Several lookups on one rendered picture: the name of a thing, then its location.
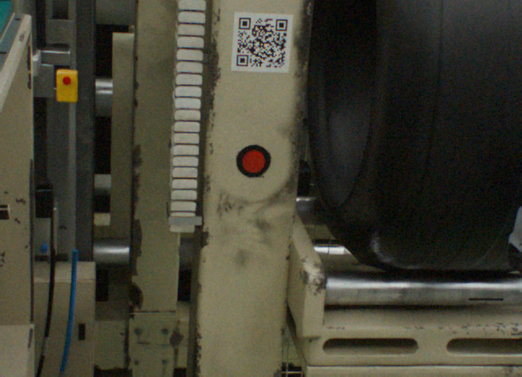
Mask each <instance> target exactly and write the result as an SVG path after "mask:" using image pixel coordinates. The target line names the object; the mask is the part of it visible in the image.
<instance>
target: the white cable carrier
mask: <svg viewBox="0 0 522 377"><path fill-rule="evenodd" d="M176 2H177V4H178V6H177V7H176V8H175V14H176V16H177V19H176V20H175V24H176V29H177V30H176V32H175V39H176V43H175V53H176V55H175V68H174V75H175V79H174V81H173V86H174V90H173V100H174V102H173V104H172V109H173V113H172V118H171V119H172V123H173V124H172V126H171V133H172V137H171V145H172V147H171V149H170V155H171V158H170V182H169V186H170V191H169V202H168V209H169V215H170V216H201V207H200V206H196V201H195V200H196V199H197V191H196V188H197V166H198V156H197V155H198V154H199V146H198V143H199V134H198V132H199V131H200V123H199V121H200V120H201V112H200V107H201V106H200V103H201V101H200V96H201V88H200V84H201V74H200V73H201V72H202V64H209V52H208V51H203V50H202V48H203V45H204V41H203V38H202V36H203V35H204V32H205V28H204V25H203V23H204V22H205V14H204V12H203V11H204V10H205V9H206V1H205V0H176ZM169 228H170V231H171V232H189V233H192V232H194V231H195V226H194V224H169Z"/></svg>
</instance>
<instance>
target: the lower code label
mask: <svg viewBox="0 0 522 377"><path fill-rule="evenodd" d="M292 22H293V15H283V14H265V13H248V12H234V21H233V46H232V70H233V71H255V72H278V73H288V70H289V60H290V42H291V31H292Z"/></svg>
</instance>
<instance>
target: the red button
mask: <svg viewBox="0 0 522 377"><path fill-rule="evenodd" d="M264 164H265V158H264V156H263V155H262V154H261V153H260V152H258V151H255V150H252V151H249V152H248V153H246V154H245V155H244V156H243V158H242V165H243V167H244V168H245V169H246V170H247V171H248V172H250V173H256V172H259V171H261V170H262V169H263V167H264Z"/></svg>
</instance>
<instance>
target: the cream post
mask: <svg viewBox="0 0 522 377"><path fill-rule="evenodd" d="M205 1H206V9H205V22H204V28H205V32H204V35H203V41H204V45H203V48H202V50H203V51H208V52H209V64H202V72H201V96H200V101H201V103H200V106H201V107H200V112H201V120H200V131H199V143H198V146H199V154H198V155H197V156H198V166H197V188H196V191H197V199H198V200H199V206H200V207H201V228H199V227H195V231H194V232H193V248H192V278H191V295H190V310H189V325H188V356H187V372H186V377H281V368H282V360H283V351H284V341H285V324H286V315H287V306H288V301H287V298H286V296H287V277H288V267H289V258H290V242H291V239H292V237H293V235H294V217H295V207H296V199H297V190H298V181H299V163H300V155H301V146H302V137H303V119H304V92H305V85H306V80H307V66H308V57H309V47H310V39H311V30H312V13H313V3H314V0H205ZM234 12H248V13H265V14H283V15H293V22H292V31H291V42H290V60H289V70H288V73H278V72H255V71H233V70H232V46H233V21H234ZM252 150H255V151H258V152H260V153H261V154H262V155H263V156H264V158H265V164H264V167H263V169H262V170H261V171H259V172H256V173H250V172H248V171H247V170H246V169H245V168H244V167H243V165H242V158H243V156H244V155H245V154H246V153H248V152H249V151H252ZM197 199H196V201H197Z"/></svg>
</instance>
